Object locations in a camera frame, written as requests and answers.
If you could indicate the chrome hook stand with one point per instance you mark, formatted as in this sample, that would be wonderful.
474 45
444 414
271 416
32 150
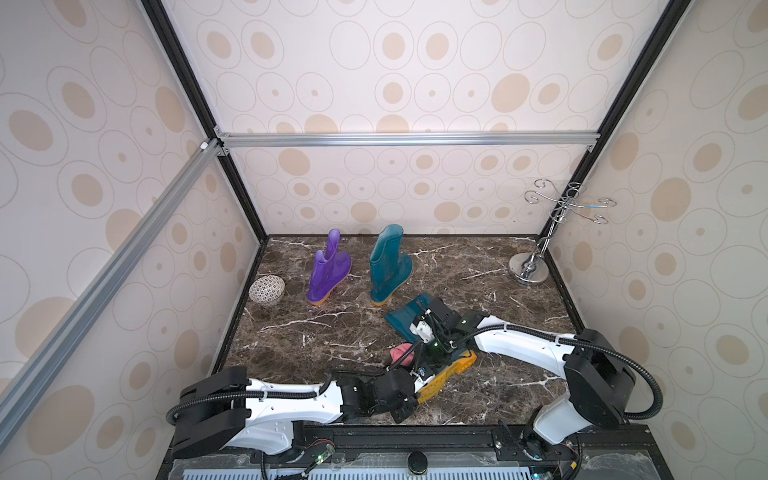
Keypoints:
530 269

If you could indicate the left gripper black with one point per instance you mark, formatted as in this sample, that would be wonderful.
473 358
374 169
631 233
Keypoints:
409 409

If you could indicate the teal rubber boot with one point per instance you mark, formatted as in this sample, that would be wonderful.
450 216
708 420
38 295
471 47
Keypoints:
429 379
389 268

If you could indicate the pink cloth black trim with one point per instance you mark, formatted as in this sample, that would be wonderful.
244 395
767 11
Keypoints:
401 354

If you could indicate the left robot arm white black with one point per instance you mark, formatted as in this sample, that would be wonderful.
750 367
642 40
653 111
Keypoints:
230 409

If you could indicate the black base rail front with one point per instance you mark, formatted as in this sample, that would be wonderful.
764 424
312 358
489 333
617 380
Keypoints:
435 452

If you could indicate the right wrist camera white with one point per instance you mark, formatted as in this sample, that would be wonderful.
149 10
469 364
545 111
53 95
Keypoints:
422 330

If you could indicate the purple rubber boot yellow sole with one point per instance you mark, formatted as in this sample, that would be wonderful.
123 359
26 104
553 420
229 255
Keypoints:
331 267

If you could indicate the horizontal aluminium bar back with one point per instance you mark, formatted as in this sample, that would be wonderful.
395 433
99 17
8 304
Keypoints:
409 139

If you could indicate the patterned white bowl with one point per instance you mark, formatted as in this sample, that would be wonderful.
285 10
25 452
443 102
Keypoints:
267 290

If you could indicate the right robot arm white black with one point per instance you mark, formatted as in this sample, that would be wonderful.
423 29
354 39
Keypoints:
604 387

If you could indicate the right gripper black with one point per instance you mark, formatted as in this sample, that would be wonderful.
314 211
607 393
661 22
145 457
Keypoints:
437 335

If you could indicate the diagonal aluminium bar left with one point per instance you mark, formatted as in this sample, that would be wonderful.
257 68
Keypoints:
53 354

